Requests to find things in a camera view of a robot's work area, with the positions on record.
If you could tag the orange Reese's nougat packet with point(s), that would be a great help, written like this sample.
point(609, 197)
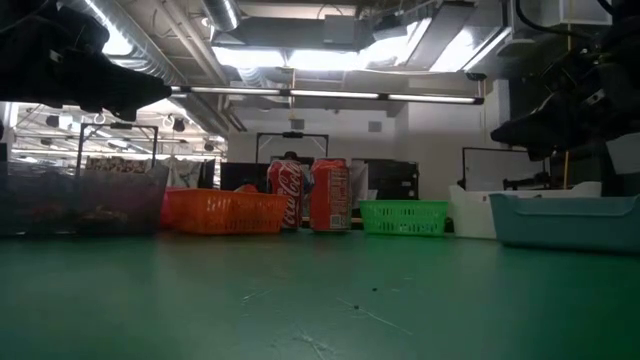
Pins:
point(246, 188)

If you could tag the red plastic bin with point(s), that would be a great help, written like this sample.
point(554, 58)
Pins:
point(164, 210)

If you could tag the dark clear plastic bin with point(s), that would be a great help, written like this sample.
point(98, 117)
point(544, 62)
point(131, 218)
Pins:
point(120, 200)

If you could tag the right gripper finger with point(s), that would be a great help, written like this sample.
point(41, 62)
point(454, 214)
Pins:
point(540, 127)

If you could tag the white plastic bin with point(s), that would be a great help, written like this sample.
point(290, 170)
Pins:
point(470, 215)

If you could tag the long ceiling light strip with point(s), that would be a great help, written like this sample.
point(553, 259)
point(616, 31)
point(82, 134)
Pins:
point(330, 94)

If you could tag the black monitor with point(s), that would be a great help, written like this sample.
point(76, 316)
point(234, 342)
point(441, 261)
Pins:
point(242, 176)
point(395, 180)

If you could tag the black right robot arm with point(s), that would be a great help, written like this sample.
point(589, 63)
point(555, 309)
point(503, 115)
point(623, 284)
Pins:
point(625, 15)

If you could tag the silver ceiling duct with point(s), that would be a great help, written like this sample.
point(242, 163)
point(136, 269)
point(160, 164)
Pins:
point(150, 60)

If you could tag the orange plastic basket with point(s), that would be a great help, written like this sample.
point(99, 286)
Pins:
point(225, 212)

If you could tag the red soda can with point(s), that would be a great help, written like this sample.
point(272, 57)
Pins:
point(330, 195)

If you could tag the green plastic basket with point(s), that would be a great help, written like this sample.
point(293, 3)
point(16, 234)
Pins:
point(402, 217)

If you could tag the red Coca-Cola can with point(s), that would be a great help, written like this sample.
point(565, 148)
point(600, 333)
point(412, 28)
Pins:
point(287, 195)

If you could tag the person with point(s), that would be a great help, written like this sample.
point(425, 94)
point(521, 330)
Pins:
point(291, 155)

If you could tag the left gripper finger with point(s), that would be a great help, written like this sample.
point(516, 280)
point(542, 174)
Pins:
point(135, 90)

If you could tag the teal clear plastic bin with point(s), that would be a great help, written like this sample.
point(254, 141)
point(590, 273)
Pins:
point(565, 222)

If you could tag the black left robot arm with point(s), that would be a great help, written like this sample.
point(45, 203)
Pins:
point(20, 10)

